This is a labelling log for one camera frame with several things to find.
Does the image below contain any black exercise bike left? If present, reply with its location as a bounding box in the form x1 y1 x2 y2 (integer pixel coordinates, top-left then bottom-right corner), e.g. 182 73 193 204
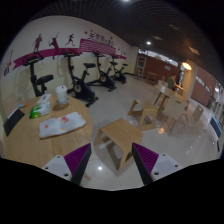
22 52 55 98

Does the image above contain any green wet wipes pack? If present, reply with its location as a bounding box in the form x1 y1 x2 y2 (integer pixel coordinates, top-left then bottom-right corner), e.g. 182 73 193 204
29 102 50 119

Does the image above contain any white folded towel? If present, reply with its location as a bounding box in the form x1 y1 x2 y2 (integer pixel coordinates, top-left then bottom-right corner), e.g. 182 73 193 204
39 112 86 139

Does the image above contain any round glowing wall lamp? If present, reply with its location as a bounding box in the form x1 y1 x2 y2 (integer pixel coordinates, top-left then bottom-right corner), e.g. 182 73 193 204
182 62 192 71

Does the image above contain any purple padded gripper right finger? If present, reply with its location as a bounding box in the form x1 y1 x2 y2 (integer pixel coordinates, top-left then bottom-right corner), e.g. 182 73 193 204
132 143 182 185

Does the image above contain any beige chair right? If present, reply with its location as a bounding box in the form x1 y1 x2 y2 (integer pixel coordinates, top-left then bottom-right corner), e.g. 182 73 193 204
184 105 204 127

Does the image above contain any near wooden stool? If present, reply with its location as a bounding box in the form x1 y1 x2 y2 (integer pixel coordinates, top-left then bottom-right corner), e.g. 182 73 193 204
94 118 143 170

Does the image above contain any beige chair near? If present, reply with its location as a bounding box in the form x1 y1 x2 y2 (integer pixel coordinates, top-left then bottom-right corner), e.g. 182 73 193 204
162 96 186 134

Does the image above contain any far wooden stool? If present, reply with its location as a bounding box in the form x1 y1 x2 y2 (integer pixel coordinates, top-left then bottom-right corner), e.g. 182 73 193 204
128 100 158 131

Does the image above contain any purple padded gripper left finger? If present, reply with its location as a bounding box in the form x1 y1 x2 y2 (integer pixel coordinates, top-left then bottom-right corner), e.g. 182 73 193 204
42 143 92 185

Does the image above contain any black exercise bike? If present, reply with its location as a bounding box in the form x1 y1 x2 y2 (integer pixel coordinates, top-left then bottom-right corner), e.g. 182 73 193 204
62 48 98 107
110 54 126 84
87 50 118 93
22 52 55 98

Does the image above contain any beige chair behind table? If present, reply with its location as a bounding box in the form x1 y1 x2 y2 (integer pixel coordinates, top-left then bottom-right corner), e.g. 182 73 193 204
158 80 168 87

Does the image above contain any seated person in green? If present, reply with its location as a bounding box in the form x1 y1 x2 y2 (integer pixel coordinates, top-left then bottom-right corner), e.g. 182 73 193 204
167 74 176 90

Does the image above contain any white tissue pack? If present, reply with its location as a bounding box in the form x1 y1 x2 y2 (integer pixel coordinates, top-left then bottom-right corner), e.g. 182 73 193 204
37 94 51 105

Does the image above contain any small orange blue object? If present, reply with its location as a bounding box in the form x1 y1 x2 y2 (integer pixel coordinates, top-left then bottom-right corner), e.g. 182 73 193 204
18 103 27 108

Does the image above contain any wooden stool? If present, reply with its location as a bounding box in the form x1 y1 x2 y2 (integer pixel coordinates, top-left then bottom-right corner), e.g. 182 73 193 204
128 100 158 131
94 118 143 170

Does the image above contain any light wooden dining table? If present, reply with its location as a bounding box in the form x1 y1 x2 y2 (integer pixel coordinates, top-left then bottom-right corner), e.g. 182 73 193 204
154 85 189 107

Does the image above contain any black exercise bike far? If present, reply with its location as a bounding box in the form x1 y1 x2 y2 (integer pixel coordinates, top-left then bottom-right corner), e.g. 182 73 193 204
110 54 126 84

